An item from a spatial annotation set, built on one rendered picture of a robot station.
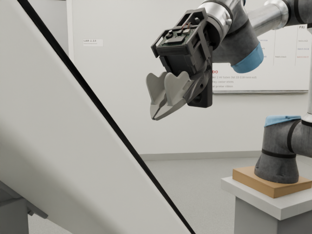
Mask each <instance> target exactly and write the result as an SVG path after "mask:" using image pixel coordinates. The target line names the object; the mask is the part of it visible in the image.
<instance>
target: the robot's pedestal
mask: <svg viewBox="0 0 312 234"><path fill-rule="evenodd" d="M221 188H222V189H224V190H225V191H227V192H229V193H231V194H233V195H235V215H234V234H312V188H309V189H306V190H302V191H299V192H295V193H292V194H288V195H284V196H281V197H277V198H271V197H269V196H267V195H265V194H263V193H261V192H259V191H257V190H255V189H253V188H251V187H248V186H246V185H244V184H242V183H240V182H238V181H236V180H234V179H233V177H232V176H231V177H226V178H222V179H221Z"/></svg>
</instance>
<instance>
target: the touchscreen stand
mask: <svg viewBox="0 0 312 234"><path fill-rule="evenodd" d="M0 234H29V227H28V214H27V201H26V198H24V197H20V198H12V199H10V200H7V201H3V202H0Z"/></svg>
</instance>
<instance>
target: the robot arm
mask: <svg viewBox="0 0 312 234"><path fill-rule="evenodd" d="M245 3H246V0H204V1H203V2H202V3H201V5H200V6H199V7H198V8H197V9H196V10H193V9H192V10H187V11H186V12H185V14H184V15H183V16H182V17H181V18H180V20H179V21H178V22H177V23H176V25H175V26H174V27H173V28H171V29H164V31H163V32H162V33H161V34H160V36H159V37H158V38H157V39H156V41H155V42H154V43H153V44H152V46H151V49H152V51H153V54H154V56H155V58H158V56H159V59H160V61H161V63H162V65H163V67H165V69H166V71H164V72H162V73H161V75H160V76H159V77H157V76H156V75H154V74H153V73H149V74H148V75H147V77H146V85H147V88H148V91H149V95H150V98H151V103H150V116H151V118H152V120H156V121H158V120H160V119H162V118H164V117H166V116H168V115H170V114H171V113H173V112H175V111H177V110H178V109H180V108H181V107H183V106H184V105H185V104H186V103H187V105H188V106H192V107H200V108H208V107H210V106H212V104H213V63H230V64H231V65H230V66H231V67H232V68H233V70H234V71H235V72H237V73H247V72H250V71H253V70H254V69H256V68H257V67H258V66H259V65H260V64H261V63H262V61H263V59H264V54H263V50H262V48H261V45H260V42H259V41H258V39H257V37H258V36H260V35H262V34H264V33H266V32H268V31H270V30H279V29H281V28H283V27H286V26H295V25H305V24H307V31H308V32H310V33H311V34H312V0H268V1H266V2H265V3H264V5H263V6H262V7H260V8H258V9H255V10H253V11H251V12H249V13H247V12H246V10H245V8H244V6H245ZM161 37H162V38H163V40H162V41H161V42H160V44H159V45H158V46H156V44H157V42H158V41H159V40H160V39H161ZM296 154H298V155H302V156H306V157H310V158H312V48H311V63H310V77H309V92H308V106H307V113H306V114H305V115H304V116H302V117H301V116H300V115H269V116H267V117H266V120H265V125H264V134H263V142H262V151H261V155H260V157H259V159H258V161H257V163H256V165H255V168H254V174H255V175H256V176H258V177H259V178H262V179H264V180H267V181H270V182H276V183H283V184H292V183H297V182H298V181H299V171H298V167H297V163H296Z"/></svg>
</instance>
